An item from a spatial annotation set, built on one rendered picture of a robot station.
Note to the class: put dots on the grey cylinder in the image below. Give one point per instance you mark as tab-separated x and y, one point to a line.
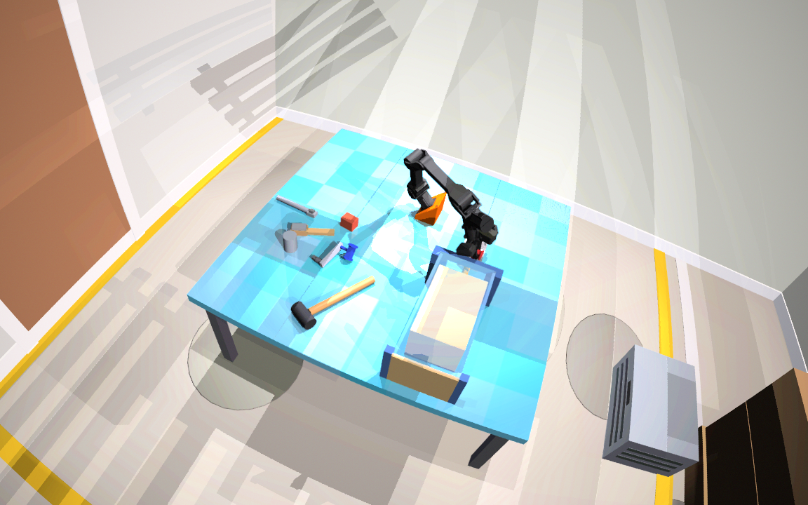
290	241

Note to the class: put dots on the mallet with dark grey head and wooden handle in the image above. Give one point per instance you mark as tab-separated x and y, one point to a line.
305	315

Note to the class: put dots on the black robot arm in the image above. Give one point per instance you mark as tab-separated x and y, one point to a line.
459	197

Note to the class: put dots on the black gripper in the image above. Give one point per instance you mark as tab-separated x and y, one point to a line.
471	246

